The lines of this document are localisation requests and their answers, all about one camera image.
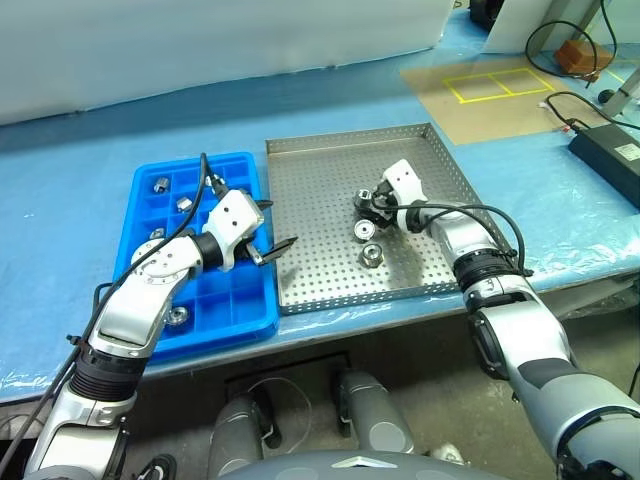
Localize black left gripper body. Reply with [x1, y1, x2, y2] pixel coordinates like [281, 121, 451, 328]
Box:
[232, 234, 265, 267]

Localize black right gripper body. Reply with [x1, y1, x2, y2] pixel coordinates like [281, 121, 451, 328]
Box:
[373, 178, 399, 221]

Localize blue compartment tray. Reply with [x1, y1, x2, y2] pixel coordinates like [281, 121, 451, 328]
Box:
[112, 151, 281, 364]

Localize orange small box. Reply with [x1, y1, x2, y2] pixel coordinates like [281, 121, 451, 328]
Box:
[554, 39, 614, 76]

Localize perforated metal tray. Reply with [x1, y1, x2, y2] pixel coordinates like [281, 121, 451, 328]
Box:
[264, 122, 519, 317]

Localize brown cardboard sheet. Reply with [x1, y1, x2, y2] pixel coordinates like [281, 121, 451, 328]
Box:
[399, 54, 621, 147]

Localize white backdrop sheet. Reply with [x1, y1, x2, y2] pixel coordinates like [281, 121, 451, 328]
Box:
[0, 0, 454, 126]

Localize grey left robot leg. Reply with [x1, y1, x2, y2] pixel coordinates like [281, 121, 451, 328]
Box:
[207, 394, 266, 480]

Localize grey robot leg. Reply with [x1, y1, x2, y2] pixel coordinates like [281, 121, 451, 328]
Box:
[207, 394, 266, 480]
[337, 369, 416, 456]

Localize grey right robot leg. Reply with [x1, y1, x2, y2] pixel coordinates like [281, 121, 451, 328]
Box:
[337, 369, 416, 456]

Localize blue plastic table cover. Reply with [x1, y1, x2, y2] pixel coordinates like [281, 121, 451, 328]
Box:
[0, 0, 640, 401]

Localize black device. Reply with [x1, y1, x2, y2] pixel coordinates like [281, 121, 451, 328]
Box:
[468, 0, 506, 26]

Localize white leaning panel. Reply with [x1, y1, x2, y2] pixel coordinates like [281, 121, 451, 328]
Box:
[481, 0, 601, 54]

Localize black power adapter brick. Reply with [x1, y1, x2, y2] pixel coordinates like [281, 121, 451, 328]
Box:
[567, 123, 640, 201]

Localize grey robot torso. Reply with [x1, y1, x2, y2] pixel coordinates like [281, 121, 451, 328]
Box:
[214, 448, 501, 480]

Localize black shoe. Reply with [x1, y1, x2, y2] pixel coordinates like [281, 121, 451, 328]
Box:
[134, 453, 177, 480]

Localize white shoe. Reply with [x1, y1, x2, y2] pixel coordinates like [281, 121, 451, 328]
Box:
[430, 442, 469, 466]

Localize grey metal stand leg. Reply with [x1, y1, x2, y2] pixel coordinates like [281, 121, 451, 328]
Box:
[597, 49, 640, 106]

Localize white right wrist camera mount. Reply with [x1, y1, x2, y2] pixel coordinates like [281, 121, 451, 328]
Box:
[377, 158, 427, 230]

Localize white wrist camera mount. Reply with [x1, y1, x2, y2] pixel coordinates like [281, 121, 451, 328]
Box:
[377, 158, 427, 230]
[201, 191, 265, 274]

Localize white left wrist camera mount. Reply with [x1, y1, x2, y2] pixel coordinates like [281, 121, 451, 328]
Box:
[201, 191, 265, 274]

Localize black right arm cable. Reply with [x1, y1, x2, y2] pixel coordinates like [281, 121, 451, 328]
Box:
[372, 192, 534, 279]

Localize black floor frame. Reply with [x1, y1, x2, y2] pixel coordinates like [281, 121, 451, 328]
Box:
[224, 352, 351, 396]

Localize black power adapter cable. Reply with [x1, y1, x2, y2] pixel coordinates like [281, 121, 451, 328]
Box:
[544, 91, 640, 134]

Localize black looped cable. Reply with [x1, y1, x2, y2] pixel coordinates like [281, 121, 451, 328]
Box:
[524, 0, 619, 76]

